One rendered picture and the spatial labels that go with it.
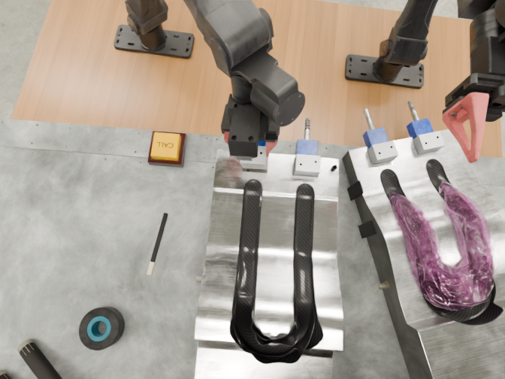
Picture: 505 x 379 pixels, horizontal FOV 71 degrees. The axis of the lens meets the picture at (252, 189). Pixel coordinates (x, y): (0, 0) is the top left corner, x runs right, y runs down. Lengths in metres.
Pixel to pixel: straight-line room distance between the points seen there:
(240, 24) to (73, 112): 0.59
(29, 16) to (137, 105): 1.51
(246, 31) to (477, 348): 0.67
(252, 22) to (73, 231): 0.60
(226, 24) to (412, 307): 0.61
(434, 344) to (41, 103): 1.01
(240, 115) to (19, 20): 1.94
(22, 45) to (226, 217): 1.77
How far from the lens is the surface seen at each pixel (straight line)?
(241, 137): 0.53
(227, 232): 0.72
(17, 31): 2.36
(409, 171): 0.86
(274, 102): 0.50
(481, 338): 0.82
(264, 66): 0.52
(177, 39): 1.01
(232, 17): 0.51
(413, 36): 0.88
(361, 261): 0.84
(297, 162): 0.73
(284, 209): 0.73
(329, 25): 1.06
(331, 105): 0.93
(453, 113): 0.53
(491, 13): 0.59
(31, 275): 0.92
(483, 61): 0.54
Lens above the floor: 1.59
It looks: 75 degrees down
